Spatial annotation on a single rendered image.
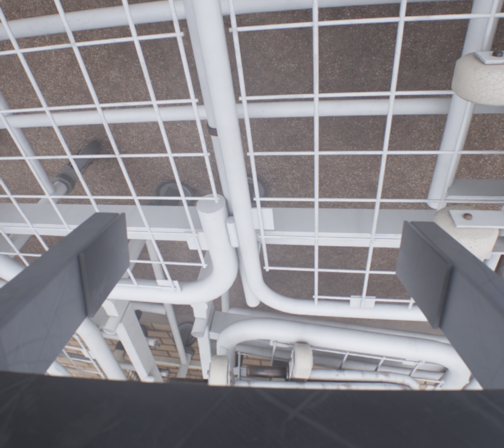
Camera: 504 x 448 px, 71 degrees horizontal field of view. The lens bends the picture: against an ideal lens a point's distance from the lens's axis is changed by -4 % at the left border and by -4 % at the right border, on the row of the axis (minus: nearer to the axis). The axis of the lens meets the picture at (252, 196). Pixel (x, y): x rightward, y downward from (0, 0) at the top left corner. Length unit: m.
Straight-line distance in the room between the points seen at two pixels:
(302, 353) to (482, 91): 0.54
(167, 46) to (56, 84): 0.36
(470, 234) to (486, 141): 0.70
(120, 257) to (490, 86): 0.30
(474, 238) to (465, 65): 0.16
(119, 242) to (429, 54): 0.85
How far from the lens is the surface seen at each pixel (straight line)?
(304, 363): 0.73
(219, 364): 0.71
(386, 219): 0.61
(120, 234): 0.16
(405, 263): 0.17
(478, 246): 0.41
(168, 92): 1.01
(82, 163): 1.11
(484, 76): 0.35
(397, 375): 0.86
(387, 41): 0.91
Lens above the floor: 0.85
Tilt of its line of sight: 48 degrees down
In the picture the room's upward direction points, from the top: 167 degrees counter-clockwise
